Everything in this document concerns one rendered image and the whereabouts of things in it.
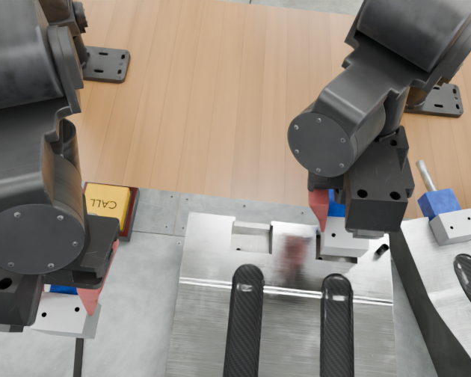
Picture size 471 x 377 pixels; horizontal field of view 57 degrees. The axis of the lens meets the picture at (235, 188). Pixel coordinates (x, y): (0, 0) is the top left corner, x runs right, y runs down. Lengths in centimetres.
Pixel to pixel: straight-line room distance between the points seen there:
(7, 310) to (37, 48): 17
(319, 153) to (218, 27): 58
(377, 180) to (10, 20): 28
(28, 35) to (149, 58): 54
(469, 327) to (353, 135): 36
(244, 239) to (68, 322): 24
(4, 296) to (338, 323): 37
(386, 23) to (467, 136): 53
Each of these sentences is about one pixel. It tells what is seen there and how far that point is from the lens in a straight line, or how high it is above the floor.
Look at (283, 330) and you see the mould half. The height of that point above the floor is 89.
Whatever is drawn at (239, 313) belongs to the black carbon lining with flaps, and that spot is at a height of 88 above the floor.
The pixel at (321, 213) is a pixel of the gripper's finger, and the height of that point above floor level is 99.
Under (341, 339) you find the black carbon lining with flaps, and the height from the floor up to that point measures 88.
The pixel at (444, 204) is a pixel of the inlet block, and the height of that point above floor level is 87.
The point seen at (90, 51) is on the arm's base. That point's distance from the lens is 85.
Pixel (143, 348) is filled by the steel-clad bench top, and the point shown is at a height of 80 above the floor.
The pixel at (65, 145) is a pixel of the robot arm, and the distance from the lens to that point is 34.
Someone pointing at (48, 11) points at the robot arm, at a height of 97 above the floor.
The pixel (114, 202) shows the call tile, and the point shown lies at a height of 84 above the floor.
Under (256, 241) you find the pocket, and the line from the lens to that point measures 58.
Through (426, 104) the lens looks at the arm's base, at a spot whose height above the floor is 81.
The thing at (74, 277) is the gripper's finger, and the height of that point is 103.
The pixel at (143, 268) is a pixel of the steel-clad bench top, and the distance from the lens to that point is 64.
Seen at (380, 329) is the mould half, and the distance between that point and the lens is 57.
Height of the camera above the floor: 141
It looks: 63 degrees down
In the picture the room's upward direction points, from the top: 9 degrees clockwise
